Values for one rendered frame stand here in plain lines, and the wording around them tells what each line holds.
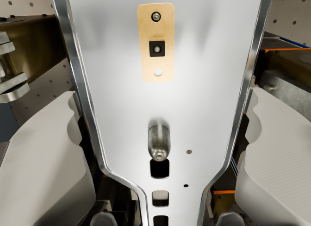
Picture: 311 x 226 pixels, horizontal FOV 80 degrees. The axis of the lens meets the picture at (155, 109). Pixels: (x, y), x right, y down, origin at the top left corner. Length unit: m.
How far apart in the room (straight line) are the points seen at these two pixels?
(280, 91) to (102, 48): 0.21
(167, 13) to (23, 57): 0.15
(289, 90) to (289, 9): 0.38
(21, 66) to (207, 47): 0.19
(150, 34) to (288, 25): 0.46
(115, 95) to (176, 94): 0.08
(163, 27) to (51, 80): 0.48
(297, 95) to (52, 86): 0.59
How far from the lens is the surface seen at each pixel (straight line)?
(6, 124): 0.76
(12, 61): 0.22
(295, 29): 0.63
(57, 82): 0.64
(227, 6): 0.23
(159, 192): 0.41
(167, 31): 0.22
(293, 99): 0.25
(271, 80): 0.27
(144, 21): 0.21
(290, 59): 0.31
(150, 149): 0.24
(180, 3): 0.22
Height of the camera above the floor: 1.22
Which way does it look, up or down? 58 degrees down
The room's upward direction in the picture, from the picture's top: 180 degrees counter-clockwise
